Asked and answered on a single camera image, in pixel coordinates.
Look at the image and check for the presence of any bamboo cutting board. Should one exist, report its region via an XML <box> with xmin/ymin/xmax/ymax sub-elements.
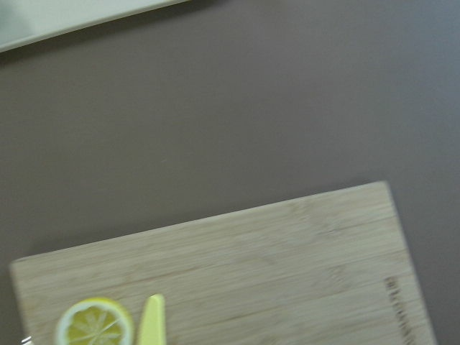
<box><xmin>10</xmin><ymin>182</ymin><xmax>436</xmax><ymax>344</ymax></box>

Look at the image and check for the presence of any yellow plastic knife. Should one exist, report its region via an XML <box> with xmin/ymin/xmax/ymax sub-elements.
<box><xmin>137</xmin><ymin>294</ymin><xmax>167</xmax><ymax>345</ymax></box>

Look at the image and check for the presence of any single lemon slice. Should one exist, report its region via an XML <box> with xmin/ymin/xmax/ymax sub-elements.
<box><xmin>54</xmin><ymin>298</ymin><xmax>134</xmax><ymax>344</ymax></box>

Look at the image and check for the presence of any cream rabbit tray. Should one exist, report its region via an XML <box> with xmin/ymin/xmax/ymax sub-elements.
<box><xmin>1</xmin><ymin>0</ymin><xmax>178</xmax><ymax>52</ymax></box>

